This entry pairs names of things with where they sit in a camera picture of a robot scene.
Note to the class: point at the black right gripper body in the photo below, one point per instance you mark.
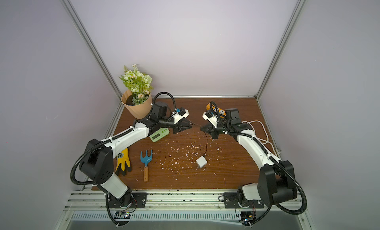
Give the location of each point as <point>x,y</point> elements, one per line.
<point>213,131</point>

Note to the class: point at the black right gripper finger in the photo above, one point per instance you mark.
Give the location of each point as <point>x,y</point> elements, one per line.
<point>208,126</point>
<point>214,133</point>

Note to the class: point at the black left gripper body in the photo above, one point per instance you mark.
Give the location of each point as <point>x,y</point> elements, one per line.
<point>166,122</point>

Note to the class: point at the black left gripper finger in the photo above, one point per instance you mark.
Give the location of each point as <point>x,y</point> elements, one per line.
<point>181,128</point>
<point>185,122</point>

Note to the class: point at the green electronic kitchen scale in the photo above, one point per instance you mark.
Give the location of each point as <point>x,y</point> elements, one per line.
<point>160,134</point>

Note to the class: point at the white USB charger adapter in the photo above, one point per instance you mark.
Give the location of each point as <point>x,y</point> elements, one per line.
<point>201,162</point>

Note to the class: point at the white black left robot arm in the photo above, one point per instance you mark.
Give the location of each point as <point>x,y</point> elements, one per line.
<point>95,166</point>

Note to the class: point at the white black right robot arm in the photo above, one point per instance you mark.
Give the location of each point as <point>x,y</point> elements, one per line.
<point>277,184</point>

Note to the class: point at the beige flower pot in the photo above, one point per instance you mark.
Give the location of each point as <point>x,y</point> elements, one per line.
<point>138,111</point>

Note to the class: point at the green white artificial flowers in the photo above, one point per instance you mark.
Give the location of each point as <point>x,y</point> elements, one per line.
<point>138,83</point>

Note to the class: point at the right controller circuit board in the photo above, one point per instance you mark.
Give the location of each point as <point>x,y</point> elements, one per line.
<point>247,218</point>

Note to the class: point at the controller circuit board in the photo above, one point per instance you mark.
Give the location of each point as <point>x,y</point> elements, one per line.
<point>247,218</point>
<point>122,218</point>

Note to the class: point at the left controller circuit board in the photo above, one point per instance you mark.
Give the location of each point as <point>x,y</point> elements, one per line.
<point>122,218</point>

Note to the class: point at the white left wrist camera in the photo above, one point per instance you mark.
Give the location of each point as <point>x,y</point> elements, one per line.
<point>180,114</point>

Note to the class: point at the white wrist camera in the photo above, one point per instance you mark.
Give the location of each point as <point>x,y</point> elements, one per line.
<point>180,114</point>
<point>211,117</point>

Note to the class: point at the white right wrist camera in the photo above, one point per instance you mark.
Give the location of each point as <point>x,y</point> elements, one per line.
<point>211,117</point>

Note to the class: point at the blue garden fork wooden handle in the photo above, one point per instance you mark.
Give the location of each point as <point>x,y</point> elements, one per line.
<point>145,160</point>

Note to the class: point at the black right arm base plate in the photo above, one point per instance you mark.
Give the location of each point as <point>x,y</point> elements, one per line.
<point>235,200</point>

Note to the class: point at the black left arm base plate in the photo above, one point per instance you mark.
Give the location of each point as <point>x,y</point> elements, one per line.
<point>134,200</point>

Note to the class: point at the aluminium front rail frame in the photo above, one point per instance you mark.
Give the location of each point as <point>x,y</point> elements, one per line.
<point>156,199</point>

